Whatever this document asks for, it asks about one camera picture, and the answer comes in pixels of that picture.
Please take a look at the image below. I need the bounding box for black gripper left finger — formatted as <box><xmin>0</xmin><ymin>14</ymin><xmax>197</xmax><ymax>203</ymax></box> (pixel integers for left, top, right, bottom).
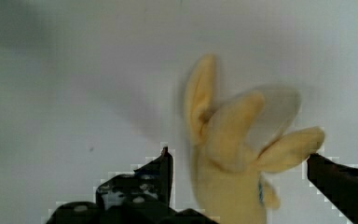
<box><xmin>95</xmin><ymin>147</ymin><xmax>173</xmax><ymax>210</ymax></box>

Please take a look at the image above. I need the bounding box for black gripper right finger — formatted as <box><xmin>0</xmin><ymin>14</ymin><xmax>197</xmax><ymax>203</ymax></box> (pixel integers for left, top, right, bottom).
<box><xmin>307</xmin><ymin>153</ymin><xmax>358</xmax><ymax>224</ymax></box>

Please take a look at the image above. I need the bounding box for yellow plush peeled banana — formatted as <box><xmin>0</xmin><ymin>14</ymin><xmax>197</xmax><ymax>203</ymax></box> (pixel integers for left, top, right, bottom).
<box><xmin>184</xmin><ymin>54</ymin><xmax>325</xmax><ymax>224</ymax></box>

